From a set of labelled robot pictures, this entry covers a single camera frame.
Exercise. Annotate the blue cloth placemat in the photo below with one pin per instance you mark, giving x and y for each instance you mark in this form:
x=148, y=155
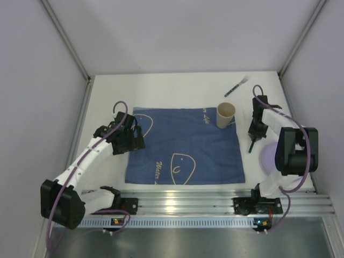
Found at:
x=185, y=147

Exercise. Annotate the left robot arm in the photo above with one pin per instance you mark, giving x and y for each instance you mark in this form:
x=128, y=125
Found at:
x=63, y=200

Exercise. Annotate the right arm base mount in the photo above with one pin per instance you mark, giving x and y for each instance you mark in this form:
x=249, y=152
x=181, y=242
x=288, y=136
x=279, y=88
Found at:
x=256, y=204

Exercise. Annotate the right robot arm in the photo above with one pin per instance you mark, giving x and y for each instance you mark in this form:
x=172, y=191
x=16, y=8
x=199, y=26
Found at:
x=296, y=152

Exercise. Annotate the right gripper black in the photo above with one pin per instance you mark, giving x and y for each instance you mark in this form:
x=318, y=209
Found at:
x=256, y=135

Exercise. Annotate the perforated cable duct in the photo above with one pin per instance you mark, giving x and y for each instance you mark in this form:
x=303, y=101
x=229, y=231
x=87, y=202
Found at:
x=174, y=222

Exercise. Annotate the purple plate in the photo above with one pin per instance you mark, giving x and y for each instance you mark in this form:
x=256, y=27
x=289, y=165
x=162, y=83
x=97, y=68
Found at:
x=267, y=163

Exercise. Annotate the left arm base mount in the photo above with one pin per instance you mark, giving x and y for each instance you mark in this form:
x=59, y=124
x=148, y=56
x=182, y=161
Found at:
x=130, y=205

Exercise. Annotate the spoon with green handle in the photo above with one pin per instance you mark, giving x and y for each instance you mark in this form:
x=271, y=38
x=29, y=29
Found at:
x=251, y=146

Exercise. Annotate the fork with green handle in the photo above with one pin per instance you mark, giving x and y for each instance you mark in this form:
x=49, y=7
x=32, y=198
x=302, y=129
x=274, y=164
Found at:
x=243, y=81

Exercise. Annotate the aluminium rail frame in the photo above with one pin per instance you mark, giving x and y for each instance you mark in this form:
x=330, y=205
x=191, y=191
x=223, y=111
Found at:
x=221, y=203

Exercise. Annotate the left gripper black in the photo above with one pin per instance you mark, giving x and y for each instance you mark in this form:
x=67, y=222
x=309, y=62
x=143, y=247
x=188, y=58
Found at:
x=133, y=138

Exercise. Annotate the beige cup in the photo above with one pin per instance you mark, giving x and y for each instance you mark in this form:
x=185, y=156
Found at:
x=225, y=114

